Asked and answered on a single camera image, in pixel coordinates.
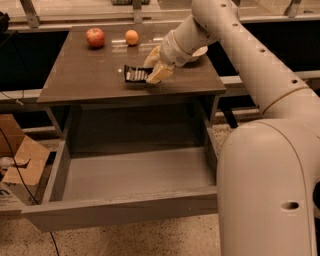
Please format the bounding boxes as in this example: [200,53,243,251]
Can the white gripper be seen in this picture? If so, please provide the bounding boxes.
[143,30,193,84]

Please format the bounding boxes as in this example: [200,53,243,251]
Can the black rxbar chocolate wrapper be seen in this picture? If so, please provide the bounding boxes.
[124,65,153,83]

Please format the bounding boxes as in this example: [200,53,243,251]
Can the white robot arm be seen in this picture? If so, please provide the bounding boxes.
[144,0,320,256]

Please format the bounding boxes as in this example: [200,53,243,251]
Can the grey cabinet counter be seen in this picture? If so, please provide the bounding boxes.
[37,24,226,137]

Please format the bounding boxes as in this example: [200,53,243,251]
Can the grey open top drawer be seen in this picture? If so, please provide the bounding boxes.
[21,99,221,233]

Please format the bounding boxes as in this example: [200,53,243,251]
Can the orange fruit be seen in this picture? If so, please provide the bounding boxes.
[125,30,139,46]

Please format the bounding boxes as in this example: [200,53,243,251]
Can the white ceramic bowl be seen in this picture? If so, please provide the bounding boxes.
[193,46,208,57]

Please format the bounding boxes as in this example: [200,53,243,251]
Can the red apple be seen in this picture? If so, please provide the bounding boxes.
[86,28,105,48]

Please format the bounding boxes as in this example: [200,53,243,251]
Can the brown cardboard box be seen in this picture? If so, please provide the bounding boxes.
[0,114,50,212]

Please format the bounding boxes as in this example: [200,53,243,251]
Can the black floor cable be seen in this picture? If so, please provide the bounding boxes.
[0,126,61,256]

